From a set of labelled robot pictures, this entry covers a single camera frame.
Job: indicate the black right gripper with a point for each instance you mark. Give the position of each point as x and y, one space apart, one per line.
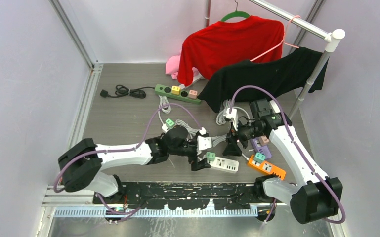
232 148

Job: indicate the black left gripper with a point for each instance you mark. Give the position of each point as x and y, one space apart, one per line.
201 164

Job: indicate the small white power strip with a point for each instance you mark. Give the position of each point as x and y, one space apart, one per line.
223 164

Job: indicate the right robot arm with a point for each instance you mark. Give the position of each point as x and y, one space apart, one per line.
316 196

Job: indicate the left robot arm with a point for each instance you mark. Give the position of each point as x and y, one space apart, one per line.
82 167

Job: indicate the lower pink plug purple strip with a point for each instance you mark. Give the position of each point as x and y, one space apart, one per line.
263 140

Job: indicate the green plug on large strip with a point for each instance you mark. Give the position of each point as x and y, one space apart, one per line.
169 123

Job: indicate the yellow plug on green strip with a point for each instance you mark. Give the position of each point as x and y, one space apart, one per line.
175 90

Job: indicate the purple power strip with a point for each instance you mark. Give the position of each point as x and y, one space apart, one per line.
260 149

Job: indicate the orange power strip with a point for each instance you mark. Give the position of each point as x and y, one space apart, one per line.
266 168

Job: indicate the large white power strip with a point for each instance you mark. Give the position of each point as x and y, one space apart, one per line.
165 128

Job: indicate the black t-shirt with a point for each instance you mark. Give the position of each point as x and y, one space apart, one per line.
277 77

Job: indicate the green power strip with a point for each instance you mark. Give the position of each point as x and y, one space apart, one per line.
183 96

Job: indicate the red t-shirt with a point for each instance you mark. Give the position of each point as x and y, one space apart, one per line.
226 43

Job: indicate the pink cloth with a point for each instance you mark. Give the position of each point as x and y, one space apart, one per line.
172 67

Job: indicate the pink hanger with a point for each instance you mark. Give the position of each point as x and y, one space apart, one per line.
282 41

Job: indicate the green hanger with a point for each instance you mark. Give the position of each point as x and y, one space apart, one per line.
235 13

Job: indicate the metal clothes rack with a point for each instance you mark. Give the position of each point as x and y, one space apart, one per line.
315 81

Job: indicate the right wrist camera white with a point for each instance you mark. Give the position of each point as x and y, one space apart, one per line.
230 114

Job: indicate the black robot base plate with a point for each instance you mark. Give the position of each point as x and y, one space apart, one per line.
186 195

